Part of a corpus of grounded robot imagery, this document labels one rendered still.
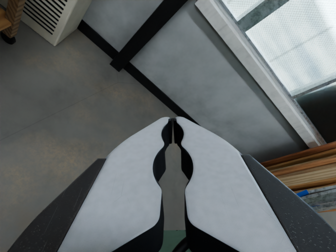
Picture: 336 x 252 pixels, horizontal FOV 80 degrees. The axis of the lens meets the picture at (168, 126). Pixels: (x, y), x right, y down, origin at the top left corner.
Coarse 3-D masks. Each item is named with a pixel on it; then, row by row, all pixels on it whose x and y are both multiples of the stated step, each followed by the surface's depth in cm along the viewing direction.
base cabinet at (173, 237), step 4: (164, 232) 92; (168, 232) 90; (172, 232) 88; (176, 232) 87; (180, 232) 85; (184, 232) 83; (164, 236) 90; (168, 236) 88; (172, 236) 87; (176, 236) 85; (180, 236) 84; (184, 236) 82; (164, 240) 88; (168, 240) 87; (172, 240) 85; (176, 240) 83; (180, 240) 82; (164, 244) 87; (168, 244) 85; (172, 244) 84; (176, 244) 82; (160, 248) 87; (164, 248) 85; (168, 248) 84; (172, 248) 82; (188, 248) 77
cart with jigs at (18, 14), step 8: (8, 0) 93; (16, 0) 92; (24, 0) 95; (0, 8) 101; (8, 8) 96; (16, 8) 95; (0, 16) 99; (8, 16) 99; (16, 16) 99; (0, 24) 98; (8, 24) 101; (16, 24) 105; (8, 32) 107; (16, 32) 110; (8, 40) 112
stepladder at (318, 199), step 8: (304, 192) 128; (312, 192) 125; (320, 192) 121; (328, 192) 118; (304, 200) 126; (312, 200) 125; (320, 200) 123; (328, 200) 130; (320, 208) 130; (328, 208) 129
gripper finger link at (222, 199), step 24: (192, 144) 9; (216, 144) 9; (192, 168) 8; (216, 168) 8; (240, 168) 8; (192, 192) 7; (216, 192) 7; (240, 192) 7; (192, 216) 6; (216, 216) 6; (240, 216) 6; (264, 216) 6; (192, 240) 6; (216, 240) 6; (240, 240) 5; (264, 240) 5; (288, 240) 5
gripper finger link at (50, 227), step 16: (96, 160) 8; (80, 176) 8; (96, 176) 8; (64, 192) 7; (80, 192) 7; (48, 208) 7; (64, 208) 6; (32, 224) 6; (48, 224) 6; (64, 224) 6; (16, 240) 6; (32, 240) 6; (48, 240) 6
